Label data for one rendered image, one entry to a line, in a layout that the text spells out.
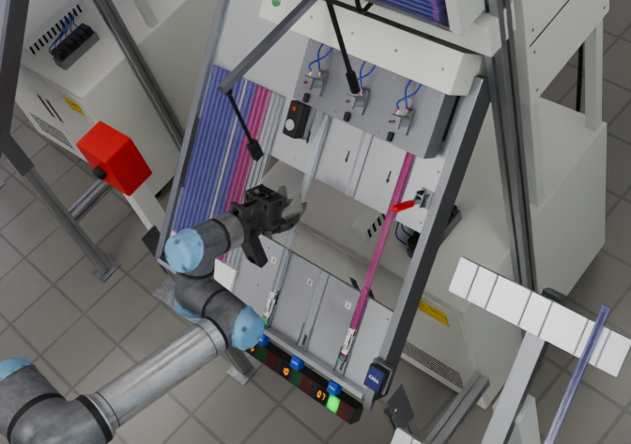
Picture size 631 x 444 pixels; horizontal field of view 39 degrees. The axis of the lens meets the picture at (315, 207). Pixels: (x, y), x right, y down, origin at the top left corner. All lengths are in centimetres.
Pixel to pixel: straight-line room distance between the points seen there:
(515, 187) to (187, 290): 72
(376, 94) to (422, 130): 13
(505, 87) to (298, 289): 65
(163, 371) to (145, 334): 144
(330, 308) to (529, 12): 74
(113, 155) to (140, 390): 99
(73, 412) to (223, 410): 129
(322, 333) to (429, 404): 79
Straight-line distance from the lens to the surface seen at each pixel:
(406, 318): 186
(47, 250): 349
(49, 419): 160
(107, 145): 252
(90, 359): 314
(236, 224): 178
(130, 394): 163
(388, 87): 175
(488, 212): 225
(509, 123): 178
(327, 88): 184
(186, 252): 170
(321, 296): 196
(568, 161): 233
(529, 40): 182
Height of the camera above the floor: 245
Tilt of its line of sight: 51 degrees down
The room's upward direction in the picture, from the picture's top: 23 degrees counter-clockwise
